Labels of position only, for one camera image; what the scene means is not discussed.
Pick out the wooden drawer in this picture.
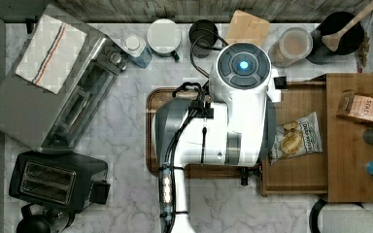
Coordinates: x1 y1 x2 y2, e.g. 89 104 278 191
257 82 328 197

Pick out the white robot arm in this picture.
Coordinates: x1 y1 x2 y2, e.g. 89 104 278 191
152 42 276 233

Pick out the wooden serving tray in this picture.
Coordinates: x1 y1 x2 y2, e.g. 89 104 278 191
146 88 261 179

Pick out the white lidded jar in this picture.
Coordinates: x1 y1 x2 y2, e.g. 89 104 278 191
147 18 182 61

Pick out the black cup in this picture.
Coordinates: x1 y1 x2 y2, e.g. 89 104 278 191
188 19 219 58

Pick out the clear bottle white cap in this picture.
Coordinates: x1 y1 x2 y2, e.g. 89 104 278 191
124 34 153 68

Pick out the potato chips bag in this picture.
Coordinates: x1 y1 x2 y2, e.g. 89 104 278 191
269 112 322 164

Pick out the clear jar with powder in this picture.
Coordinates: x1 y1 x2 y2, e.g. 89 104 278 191
268 27 313 68

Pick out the black two-slot toaster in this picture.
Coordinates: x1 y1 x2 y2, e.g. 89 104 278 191
9 151 111 214

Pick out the stainless toaster oven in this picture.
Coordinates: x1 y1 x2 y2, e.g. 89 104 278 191
0 4 128 153

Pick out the black utensil holder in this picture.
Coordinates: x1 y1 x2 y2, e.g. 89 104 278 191
306 11 365 65

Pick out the striped white dish towel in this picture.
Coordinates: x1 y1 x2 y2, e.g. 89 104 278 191
16 15 87 94

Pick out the wooden spoon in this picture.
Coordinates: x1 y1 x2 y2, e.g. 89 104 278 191
322 0 373 51

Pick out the wooden cabinet top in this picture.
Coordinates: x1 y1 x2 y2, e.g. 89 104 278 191
326 73 373 203

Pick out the orange snack box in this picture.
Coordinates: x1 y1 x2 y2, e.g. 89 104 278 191
336 90 373 124

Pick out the black kettle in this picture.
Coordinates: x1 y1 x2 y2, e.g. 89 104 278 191
16 204 75 233

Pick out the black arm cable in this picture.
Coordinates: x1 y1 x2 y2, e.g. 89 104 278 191
160 27 230 233

